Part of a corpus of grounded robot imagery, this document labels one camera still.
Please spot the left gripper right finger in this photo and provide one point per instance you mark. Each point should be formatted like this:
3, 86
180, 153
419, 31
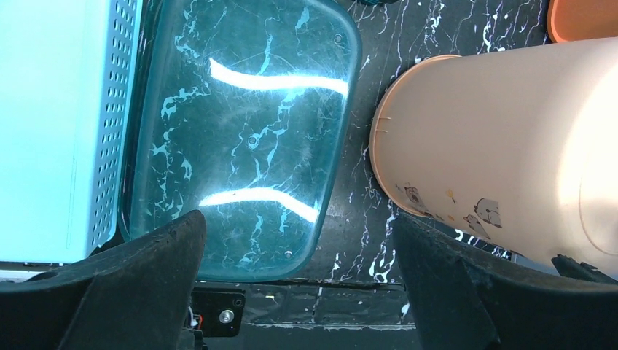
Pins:
465, 298

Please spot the light blue perforated basket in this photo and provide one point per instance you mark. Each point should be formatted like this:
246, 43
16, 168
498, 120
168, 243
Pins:
67, 72

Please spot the tan bucket with black liner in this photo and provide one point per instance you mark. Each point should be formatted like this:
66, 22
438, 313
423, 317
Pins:
518, 147

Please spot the dark blue network switch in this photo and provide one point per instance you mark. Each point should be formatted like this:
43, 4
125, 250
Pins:
376, 2

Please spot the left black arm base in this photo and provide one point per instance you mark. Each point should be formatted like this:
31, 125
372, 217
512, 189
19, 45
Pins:
214, 313

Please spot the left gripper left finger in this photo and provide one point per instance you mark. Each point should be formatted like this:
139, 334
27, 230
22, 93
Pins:
132, 296

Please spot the dark teal transparent container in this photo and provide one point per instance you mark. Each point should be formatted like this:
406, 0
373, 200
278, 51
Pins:
241, 114

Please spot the orange plastic tray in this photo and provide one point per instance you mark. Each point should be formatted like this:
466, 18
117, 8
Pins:
576, 20

